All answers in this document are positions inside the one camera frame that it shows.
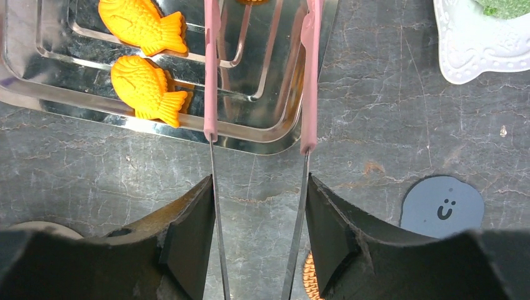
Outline green interior mushroom mug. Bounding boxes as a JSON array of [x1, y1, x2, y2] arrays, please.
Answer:
[[7, 221, 83, 240]]

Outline green swirl roll cake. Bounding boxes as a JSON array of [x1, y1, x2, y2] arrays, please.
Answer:
[[476, 0, 529, 19]]

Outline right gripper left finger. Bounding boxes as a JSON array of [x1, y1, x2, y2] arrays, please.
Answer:
[[1, 176, 215, 299]]

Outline blue smiley coaster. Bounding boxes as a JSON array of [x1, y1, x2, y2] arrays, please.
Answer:
[[399, 175, 485, 239]]

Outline orange fish cake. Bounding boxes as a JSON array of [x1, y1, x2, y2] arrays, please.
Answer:
[[97, 0, 188, 56], [110, 56, 188, 128]]

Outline woven brown coaster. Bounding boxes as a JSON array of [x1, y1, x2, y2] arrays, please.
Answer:
[[302, 251, 323, 300]]

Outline upper orange fish cake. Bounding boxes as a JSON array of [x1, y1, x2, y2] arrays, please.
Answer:
[[97, 0, 188, 56]]

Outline steel serving tray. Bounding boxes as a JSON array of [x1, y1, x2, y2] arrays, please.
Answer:
[[0, 0, 341, 156]]

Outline lower orange fish cake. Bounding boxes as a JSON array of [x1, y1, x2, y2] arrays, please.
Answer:
[[110, 56, 188, 128]]

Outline orange sandwich cookie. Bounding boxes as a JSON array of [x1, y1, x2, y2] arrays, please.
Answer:
[[237, 0, 269, 6]]

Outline white three-tier cake stand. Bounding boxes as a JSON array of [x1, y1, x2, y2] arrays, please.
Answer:
[[433, 1, 529, 84]]

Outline pink steel tongs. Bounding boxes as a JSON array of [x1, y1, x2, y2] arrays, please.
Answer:
[[203, 1, 323, 299]]

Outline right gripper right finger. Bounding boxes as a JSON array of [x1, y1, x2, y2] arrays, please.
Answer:
[[306, 176, 529, 299]]

